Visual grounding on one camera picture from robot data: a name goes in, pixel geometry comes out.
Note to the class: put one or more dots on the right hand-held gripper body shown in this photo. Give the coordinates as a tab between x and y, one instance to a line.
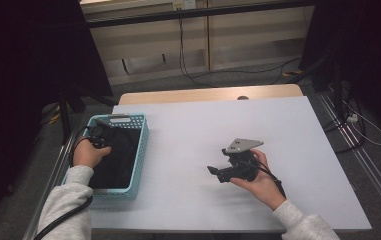
241	163

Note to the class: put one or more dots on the light blue plastic basket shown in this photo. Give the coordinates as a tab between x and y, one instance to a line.
138	160

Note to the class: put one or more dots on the white table cover sheet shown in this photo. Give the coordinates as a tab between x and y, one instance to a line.
194	213

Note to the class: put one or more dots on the black horizontal bar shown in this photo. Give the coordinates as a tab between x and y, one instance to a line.
191	13

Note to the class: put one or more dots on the narrow black curtain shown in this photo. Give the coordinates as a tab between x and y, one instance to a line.
371	50

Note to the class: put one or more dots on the metal floor rail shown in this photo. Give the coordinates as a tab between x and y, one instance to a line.
371	166
49	190

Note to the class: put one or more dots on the person's left hand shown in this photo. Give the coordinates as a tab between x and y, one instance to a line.
89	155

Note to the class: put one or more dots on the black tripod stand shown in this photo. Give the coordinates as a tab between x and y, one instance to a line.
65	123

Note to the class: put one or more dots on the black metal stand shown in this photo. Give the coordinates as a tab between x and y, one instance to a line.
337	90

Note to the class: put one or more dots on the white wall socket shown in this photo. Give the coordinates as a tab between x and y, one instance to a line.
184	4

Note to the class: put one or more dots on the black pants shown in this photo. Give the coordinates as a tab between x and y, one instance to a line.
118	156

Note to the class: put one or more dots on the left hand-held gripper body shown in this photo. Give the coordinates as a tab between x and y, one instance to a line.
98	133

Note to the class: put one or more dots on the person's right hand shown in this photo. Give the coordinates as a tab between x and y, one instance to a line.
264	186

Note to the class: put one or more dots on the wide black curtain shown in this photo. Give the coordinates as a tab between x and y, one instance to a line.
18	66

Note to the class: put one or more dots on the beige wall cabinet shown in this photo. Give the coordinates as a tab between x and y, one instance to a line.
244	43

